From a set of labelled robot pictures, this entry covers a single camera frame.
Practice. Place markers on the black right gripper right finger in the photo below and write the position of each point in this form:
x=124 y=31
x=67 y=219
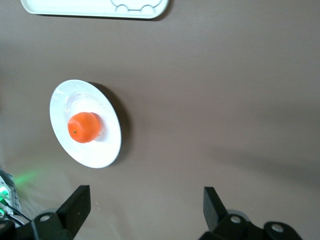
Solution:
x=215 y=215

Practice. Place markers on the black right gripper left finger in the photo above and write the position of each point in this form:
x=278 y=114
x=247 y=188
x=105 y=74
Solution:
x=75 y=212

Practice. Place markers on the white round plate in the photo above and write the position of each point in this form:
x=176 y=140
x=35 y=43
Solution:
x=100 y=155

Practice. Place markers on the orange mandarin fruit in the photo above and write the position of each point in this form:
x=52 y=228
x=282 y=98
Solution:
x=83 y=127

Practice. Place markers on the cream bear print tray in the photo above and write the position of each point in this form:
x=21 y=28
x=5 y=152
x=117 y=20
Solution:
x=75 y=7

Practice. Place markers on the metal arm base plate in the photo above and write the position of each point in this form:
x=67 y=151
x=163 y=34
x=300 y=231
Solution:
x=7 y=190

